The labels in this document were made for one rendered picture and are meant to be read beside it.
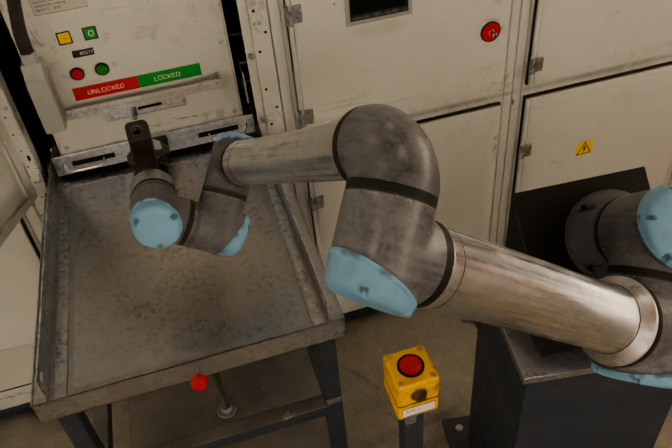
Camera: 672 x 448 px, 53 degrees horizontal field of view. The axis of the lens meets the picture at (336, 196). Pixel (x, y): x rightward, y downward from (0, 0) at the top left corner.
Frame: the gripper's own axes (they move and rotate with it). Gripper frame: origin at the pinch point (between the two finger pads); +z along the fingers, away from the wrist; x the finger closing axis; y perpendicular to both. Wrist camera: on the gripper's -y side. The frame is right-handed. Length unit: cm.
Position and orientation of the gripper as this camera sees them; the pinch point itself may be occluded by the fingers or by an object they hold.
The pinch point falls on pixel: (147, 140)
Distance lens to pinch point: 158.4
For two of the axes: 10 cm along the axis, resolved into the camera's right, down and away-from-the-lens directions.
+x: 9.6, -2.4, 1.7
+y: 1.2, 8.6, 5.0
